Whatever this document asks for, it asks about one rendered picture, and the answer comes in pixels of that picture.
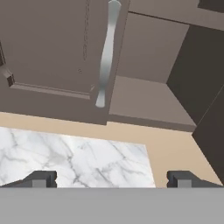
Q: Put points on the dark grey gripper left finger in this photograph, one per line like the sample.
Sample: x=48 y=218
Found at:
x=40 y=178

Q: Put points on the brown cabinet door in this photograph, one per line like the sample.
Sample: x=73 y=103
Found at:
x=49 y=55

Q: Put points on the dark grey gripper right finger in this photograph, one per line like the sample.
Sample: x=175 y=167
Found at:
x=182 y=178

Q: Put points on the brown open cabinet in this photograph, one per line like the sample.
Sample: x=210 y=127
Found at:
x=163 y=73

